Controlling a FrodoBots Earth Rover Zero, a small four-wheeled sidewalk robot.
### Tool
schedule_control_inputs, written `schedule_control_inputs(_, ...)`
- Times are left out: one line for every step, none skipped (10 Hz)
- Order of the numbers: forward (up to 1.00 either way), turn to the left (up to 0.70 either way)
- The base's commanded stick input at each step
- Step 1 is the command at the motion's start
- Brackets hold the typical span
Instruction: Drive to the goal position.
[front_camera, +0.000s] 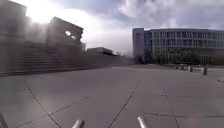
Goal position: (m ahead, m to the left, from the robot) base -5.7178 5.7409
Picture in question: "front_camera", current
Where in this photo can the low distant building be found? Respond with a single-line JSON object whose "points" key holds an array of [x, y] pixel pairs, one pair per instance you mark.
{"points": [[100, 50]]}

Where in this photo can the grey concrete slab plaza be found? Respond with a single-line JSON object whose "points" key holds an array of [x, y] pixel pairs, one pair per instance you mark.
{"points": [[110, 86]]}

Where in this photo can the dark angular building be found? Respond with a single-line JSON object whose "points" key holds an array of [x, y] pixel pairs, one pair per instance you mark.
{"points": [[63, 33]]}

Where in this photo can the robot's own part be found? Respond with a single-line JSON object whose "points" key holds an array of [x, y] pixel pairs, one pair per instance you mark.
{"points": [[142, 122], [78, 124]]}

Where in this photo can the row of trees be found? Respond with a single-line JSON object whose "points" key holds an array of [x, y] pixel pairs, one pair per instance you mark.
{"points": [[180, 57]]}

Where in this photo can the large grey glass-fronted building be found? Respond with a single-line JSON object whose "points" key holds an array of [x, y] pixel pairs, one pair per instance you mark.
{"points": [[180, 40]]}

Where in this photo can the wide grey stone steps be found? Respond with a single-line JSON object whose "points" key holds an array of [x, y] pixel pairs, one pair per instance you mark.
{"points": [[40, 60]]}

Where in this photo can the row of dark bollards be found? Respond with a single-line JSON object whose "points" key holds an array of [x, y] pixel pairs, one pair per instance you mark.
{"points": [[205, 69]]}

